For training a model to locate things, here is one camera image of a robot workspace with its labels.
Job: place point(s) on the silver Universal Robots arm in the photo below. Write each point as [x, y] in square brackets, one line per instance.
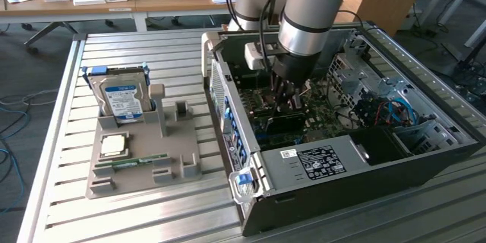
[307, 12]

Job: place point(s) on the hard disk in blue caddy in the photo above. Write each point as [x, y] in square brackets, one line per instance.
[122, 100]

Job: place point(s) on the green motherboard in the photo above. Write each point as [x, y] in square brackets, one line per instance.
[322, 123]

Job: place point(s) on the CPU socket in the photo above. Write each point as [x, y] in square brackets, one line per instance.
[263, 99]

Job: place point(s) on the black open PC case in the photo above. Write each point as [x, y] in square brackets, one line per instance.
[342, 197]

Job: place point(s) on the blue expansion slot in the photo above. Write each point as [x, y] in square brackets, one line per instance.
[259, 135]

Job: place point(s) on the black expansion slot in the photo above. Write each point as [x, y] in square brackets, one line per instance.
[282, 140]

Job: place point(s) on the blue case latch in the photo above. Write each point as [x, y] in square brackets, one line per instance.
[243, 179]

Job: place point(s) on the silver angled disk bay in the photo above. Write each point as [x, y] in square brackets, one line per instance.
[433, 135]

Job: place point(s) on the silver perforated disk bay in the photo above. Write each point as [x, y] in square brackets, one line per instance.
[343, 83]

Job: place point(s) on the graphics card with black fan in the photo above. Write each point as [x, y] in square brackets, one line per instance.
[286, 125]

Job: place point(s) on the grey power supply unit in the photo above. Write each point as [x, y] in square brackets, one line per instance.
[281, 169]

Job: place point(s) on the silver CPU chip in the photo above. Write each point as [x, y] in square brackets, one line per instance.
[114, 145]

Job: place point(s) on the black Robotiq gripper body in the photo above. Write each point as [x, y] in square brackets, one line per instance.
[295, 68]

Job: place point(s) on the grey plastic parts rack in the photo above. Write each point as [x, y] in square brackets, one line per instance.
[151, 146]

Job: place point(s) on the green RAM stick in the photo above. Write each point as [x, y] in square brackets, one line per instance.
[131, 162]

